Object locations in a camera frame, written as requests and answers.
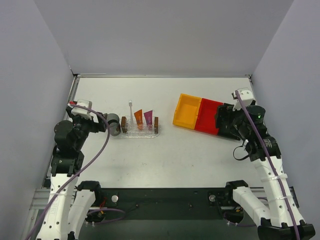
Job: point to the pink toothpaste tube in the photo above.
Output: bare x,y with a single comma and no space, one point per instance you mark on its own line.
148,115

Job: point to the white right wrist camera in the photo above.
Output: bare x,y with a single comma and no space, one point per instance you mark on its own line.
246,96

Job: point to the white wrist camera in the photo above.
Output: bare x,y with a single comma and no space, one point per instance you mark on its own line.
84,113
246,96

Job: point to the yellow plastic bin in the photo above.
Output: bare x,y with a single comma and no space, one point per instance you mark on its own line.
186,112

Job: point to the orange toothpaste tube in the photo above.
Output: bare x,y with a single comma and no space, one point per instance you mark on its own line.
139,119

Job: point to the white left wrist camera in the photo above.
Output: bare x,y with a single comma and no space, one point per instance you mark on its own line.
84,113

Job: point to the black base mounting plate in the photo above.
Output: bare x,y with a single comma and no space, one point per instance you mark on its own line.
165,204

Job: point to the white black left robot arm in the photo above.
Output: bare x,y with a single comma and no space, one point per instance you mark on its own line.
69,202

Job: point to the red plastic bin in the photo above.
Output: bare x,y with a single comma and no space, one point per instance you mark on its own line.
206,122

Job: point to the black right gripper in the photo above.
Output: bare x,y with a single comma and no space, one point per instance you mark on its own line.
224,120

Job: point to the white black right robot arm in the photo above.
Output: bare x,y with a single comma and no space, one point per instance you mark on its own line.
279,218

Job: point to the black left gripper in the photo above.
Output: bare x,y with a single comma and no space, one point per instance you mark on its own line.
100,122

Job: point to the clear textured acrylic tray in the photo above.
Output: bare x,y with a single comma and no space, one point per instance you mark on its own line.
135,133

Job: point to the black plastic bin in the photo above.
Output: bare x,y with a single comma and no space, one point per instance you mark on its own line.
227,135

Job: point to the brown wooden tray end block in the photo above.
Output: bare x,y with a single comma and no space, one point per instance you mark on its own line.
124,124

